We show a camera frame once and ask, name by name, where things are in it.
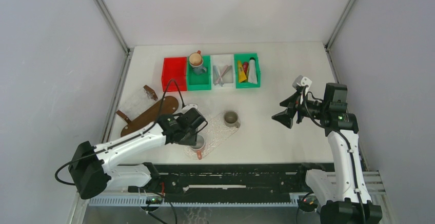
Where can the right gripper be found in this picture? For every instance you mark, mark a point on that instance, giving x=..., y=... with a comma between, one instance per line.
x=294, y=103

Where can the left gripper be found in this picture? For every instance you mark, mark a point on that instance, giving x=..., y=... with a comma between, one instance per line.
x=191, y=140

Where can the grey ceramic mug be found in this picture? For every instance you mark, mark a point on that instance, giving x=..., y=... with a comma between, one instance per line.
x=231, y=119

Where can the clear holder with wooden ends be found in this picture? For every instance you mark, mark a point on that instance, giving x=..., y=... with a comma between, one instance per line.
x=137, y=103

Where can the beige cup orange handle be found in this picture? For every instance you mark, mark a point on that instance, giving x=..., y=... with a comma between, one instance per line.
x=195, y=59

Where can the white blue mug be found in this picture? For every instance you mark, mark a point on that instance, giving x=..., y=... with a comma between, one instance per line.
x=198, y=70

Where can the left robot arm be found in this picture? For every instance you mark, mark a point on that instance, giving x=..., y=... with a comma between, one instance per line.
x=96, y=168

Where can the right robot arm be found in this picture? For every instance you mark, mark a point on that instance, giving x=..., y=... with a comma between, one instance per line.
x=348, y=200

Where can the clear textured oval tray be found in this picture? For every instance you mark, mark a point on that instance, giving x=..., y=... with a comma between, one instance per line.
x=215, y=133

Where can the brown wooden oval tray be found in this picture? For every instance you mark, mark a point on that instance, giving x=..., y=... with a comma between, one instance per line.
x=170, y=105

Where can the white toothpaste tube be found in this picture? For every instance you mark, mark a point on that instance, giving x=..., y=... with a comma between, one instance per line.
x=252, y=76

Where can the yellow toothpaste tube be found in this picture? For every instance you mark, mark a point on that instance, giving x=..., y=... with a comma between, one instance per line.
x=241, y=76

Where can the red toothpaste tube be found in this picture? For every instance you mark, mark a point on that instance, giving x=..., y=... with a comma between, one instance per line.
x=245, y=67

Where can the green bin with toothpaste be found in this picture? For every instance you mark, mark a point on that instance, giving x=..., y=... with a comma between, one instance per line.
x=245, y=57

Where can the pink toothbrush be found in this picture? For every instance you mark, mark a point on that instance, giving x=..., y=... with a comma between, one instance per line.
x=221, y=74

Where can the green bin with cups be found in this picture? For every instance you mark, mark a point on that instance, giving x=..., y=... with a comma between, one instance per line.
x=198, y=82

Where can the red plastic bin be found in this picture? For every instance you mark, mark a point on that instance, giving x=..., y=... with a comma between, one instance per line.
x=174, y=70

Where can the left circuit board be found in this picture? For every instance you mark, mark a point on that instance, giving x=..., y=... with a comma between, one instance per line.
x=154, y=201

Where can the circuit board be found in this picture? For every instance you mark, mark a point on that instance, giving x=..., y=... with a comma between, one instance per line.
x=154, y=201
x=308, y=204

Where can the white translucent bin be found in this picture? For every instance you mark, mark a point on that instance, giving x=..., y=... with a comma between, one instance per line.
x=220, y=60

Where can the right circuit board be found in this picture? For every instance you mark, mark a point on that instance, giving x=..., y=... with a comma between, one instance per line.
x=308, y=204

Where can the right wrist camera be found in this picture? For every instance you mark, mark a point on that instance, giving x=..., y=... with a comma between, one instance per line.
x=300, y=83

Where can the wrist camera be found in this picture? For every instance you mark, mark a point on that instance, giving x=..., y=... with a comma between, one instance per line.
x=300, y=83
x=188, y=107

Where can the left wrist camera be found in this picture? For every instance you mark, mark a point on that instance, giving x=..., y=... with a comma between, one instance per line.
x=188, y=107

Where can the black front rail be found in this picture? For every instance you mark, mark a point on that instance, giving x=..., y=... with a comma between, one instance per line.
x=231, y=183

